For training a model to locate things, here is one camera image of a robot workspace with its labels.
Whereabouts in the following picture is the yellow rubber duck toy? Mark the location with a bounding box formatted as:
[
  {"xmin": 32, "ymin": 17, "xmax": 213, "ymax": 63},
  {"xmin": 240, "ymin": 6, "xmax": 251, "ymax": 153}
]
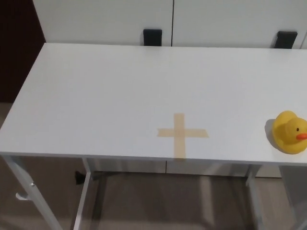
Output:
[{"xmin": 271, "ymin": 110, "xmax": 307, "ymax": 154}]

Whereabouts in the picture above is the white desk leg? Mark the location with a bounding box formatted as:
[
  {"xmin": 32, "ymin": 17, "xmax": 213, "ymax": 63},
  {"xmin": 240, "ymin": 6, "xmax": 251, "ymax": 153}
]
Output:
[
  {"xmin": 71, "ymin": 157, "xmax": 93, "ymax": 230},
  {"xmin": 0, "ymin": 154, "xmax": 66, "ymax": 230},
  {"xmin": 245, "ymin": 164, "xmax": 267, "ymax": 230}
]

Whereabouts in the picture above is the small black floor object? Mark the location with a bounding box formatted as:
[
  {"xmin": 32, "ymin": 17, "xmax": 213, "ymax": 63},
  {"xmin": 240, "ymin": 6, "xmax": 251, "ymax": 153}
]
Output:
[{"xmin": 74, "ymin": 170, "xmax": 85, "ymax": 186}]

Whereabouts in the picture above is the dark maroon panel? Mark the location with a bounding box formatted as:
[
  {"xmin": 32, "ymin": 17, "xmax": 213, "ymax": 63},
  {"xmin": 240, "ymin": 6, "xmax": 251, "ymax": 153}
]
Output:
[{"xmin": 0, "ymin": 0, "xmax": 47, "ymax": 104}]

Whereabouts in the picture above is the white leg hook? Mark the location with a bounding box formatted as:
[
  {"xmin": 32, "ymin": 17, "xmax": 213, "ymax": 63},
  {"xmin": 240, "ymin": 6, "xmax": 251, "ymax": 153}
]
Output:
[{"xmin": 15, "ymin": 191, "xmax": 31, "ymax": 201}]

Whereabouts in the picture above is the black bracket left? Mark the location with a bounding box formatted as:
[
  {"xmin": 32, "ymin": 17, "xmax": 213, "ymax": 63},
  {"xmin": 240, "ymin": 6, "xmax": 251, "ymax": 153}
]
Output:
[{"xmin": 143, "ymin": 29, "xmax": 164, "ymax": 46}]

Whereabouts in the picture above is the black bracket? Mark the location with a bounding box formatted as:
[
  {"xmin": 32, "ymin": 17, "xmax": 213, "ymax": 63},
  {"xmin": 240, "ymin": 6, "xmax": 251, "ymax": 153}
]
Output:
[
  {"xmin": 272, "ymin": 30, "xmax": 298, "ymax": 50},
  {"xmin": 143, "ymin": 29, "xmax": 164, "ymax": 46}
]

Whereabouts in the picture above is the black bracket right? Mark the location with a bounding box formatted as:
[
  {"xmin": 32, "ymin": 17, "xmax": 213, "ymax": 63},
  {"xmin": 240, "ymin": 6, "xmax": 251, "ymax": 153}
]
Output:
[{"xmin": 272, "ymin": 30, "xmax": 298, "ymax": 50}]

